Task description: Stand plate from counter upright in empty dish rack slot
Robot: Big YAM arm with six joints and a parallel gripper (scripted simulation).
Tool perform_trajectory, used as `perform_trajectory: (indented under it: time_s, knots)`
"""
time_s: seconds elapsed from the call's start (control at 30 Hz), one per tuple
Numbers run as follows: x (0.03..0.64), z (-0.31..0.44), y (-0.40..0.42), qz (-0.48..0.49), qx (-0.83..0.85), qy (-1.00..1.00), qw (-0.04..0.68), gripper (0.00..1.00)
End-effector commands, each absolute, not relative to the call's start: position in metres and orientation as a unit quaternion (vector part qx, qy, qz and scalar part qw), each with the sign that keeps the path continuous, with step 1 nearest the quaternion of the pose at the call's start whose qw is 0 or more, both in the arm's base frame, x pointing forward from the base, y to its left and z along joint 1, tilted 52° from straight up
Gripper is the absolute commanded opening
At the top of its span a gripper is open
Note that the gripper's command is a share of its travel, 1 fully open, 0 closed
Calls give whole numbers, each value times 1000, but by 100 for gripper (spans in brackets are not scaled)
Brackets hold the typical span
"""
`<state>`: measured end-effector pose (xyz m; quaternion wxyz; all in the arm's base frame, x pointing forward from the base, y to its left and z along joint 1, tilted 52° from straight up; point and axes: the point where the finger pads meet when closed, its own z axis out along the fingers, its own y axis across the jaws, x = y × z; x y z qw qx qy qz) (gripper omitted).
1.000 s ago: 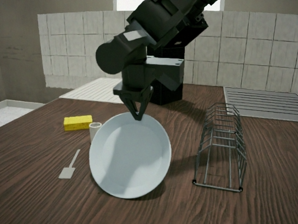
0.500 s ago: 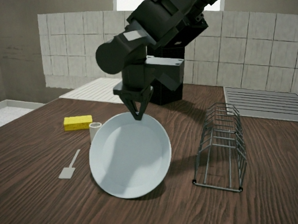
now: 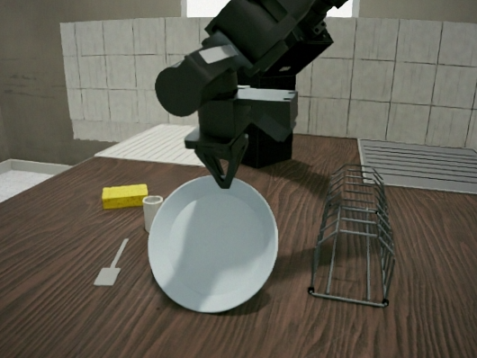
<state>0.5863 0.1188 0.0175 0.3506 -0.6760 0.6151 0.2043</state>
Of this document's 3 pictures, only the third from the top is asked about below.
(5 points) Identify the grey cup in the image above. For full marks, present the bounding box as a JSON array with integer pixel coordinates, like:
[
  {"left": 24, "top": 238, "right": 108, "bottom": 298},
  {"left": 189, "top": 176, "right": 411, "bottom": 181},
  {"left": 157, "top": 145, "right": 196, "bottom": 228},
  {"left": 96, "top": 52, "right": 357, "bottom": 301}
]
[{"left": 143, "top": 196, "right": 163, "bottom": 232}]

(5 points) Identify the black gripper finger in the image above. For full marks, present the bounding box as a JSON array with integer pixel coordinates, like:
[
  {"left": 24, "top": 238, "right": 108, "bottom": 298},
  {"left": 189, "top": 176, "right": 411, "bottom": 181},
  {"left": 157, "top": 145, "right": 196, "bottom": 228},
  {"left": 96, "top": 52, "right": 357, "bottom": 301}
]
[
  {"left": 193, "top": 149, "right": 243, "bottom": 189},
  {"left": 211, "top": 141, "right": 248, "bottom": 175}
]

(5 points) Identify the yellow sponge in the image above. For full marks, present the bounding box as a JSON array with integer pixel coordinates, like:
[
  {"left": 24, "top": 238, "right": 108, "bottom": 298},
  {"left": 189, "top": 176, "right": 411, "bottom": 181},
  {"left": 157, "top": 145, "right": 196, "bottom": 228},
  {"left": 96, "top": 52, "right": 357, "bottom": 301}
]
[{"left": 103, "top": 184, "right": 148, "bottom": 210}]

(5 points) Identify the white ribbed draining mat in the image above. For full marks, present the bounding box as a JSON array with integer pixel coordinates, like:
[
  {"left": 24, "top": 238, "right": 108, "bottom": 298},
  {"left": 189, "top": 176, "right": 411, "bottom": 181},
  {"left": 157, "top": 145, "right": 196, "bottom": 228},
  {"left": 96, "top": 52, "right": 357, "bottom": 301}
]
[{"left": 94, "top": 124, "right": 205, "bottom": 167}]

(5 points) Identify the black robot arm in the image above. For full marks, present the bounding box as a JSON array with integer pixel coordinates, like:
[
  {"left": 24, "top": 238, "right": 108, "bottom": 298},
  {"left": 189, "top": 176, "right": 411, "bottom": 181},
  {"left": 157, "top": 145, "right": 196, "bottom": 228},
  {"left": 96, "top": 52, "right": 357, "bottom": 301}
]
[{"left": 155, "top": 0, "right": 349, "bottom": 142}]

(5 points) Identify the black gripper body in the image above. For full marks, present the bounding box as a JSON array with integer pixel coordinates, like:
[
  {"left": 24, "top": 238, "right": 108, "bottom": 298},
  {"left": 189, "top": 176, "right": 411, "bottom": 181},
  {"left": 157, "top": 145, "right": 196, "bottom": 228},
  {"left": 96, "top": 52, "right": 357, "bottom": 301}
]
[{"left": 184, "top": 88, "right": 248, "bottom": 160}]

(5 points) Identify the grey wire dish rack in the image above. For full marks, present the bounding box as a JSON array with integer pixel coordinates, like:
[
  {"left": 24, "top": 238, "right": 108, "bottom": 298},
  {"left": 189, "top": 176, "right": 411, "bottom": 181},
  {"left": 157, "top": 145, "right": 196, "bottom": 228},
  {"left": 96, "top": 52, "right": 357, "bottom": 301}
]
[{"left": 308, "top": 170, "right": 396, "bottom": 307}]

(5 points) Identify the white tiled wall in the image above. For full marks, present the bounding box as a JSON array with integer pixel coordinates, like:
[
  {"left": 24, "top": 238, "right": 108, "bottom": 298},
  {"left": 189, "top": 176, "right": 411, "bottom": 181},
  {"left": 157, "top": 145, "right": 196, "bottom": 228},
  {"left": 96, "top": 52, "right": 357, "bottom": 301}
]
[{"left": 60, "top": 16, "right": 477, "bottom": 150}]

